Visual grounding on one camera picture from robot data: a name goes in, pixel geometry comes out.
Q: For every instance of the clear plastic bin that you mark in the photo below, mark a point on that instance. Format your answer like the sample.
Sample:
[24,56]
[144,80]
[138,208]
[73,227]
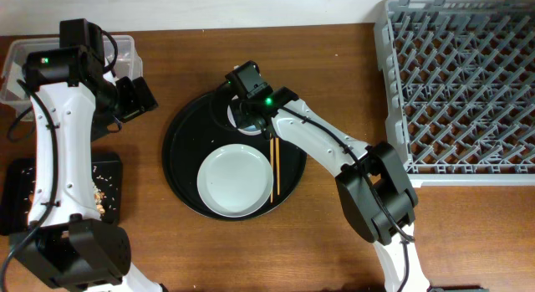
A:
[128,63]

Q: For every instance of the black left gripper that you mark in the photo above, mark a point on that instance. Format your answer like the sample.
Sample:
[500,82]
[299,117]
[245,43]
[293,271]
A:
[138,104]

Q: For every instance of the grey dishwasher rack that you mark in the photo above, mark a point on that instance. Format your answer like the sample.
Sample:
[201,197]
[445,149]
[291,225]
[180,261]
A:
[459,79]

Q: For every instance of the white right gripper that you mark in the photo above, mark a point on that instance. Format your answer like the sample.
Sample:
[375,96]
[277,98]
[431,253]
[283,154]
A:
[242,105]

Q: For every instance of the black rectangular tray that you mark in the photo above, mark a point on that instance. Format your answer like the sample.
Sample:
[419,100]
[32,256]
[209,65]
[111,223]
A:
[17,200]

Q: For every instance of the round black tray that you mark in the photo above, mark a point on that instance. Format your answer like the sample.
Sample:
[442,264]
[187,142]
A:
[193,135]

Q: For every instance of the white round plate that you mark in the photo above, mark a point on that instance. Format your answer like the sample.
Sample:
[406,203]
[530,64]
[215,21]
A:
[234,181]

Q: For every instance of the wooden chopstick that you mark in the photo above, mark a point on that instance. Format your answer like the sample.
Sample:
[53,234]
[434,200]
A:
[277,163]
[271,159]

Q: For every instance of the small white bowl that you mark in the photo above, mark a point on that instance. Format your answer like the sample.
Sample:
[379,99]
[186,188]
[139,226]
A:
[239,120]

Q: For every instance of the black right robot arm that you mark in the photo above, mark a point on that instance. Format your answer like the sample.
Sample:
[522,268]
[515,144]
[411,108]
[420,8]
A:
[376,195]

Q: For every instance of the rice and food scraps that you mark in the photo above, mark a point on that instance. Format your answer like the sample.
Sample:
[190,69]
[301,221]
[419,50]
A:
[99,194]

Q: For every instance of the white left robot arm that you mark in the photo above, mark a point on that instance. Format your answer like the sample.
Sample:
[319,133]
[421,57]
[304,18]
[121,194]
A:
[75,99]

